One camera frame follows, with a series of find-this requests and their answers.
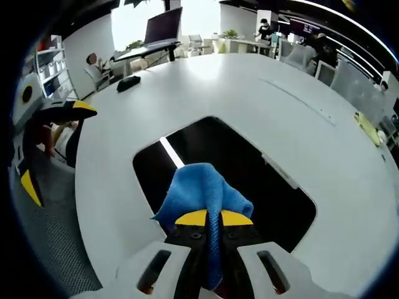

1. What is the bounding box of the grey mesh chair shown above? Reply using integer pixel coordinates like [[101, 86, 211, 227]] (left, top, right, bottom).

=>
[[12, 149, 103, 295]]

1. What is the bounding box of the yellow-green cloth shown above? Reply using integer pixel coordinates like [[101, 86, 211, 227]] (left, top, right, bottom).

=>
[[353, 111, 383, 147]]

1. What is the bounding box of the curved ceiling light strip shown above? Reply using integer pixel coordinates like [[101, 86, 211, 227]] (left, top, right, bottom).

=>
[[296, 0, 399, 62]]

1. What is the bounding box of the white desk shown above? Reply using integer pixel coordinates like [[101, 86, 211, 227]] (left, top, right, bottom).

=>
[[229, 39, 275, 55]]

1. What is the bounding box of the black case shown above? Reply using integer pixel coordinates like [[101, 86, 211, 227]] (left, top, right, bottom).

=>
[[117, 75, 141, 93]]

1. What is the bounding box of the blue cleaning cloth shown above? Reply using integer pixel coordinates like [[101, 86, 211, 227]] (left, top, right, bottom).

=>
[[150, 162, 255, 290]]

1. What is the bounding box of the large black monitor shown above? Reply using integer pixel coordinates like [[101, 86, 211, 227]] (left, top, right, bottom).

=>
[[143, 6, 183, 46]]

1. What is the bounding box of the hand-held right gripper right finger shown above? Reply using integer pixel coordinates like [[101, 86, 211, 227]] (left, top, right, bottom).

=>
[[219, 210, 356, 299]]

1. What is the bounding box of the white storage shelf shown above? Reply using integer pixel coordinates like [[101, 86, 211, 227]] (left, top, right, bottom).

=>
[[36, 40, 79, 100]]

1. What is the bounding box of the white mesh office chair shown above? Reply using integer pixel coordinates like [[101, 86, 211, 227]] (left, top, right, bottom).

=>
[[280, 40, 315, 69]]

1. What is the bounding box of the grey partition screen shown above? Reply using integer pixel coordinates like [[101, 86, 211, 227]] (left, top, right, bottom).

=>
[[330, 59, 387, 122]]

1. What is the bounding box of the standing desk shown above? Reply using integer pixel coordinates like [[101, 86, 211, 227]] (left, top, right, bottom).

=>
[[113, 42, 181, 62]]

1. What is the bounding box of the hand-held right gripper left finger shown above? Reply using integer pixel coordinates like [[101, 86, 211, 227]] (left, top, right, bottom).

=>
[[70, 209, 209, 299]]

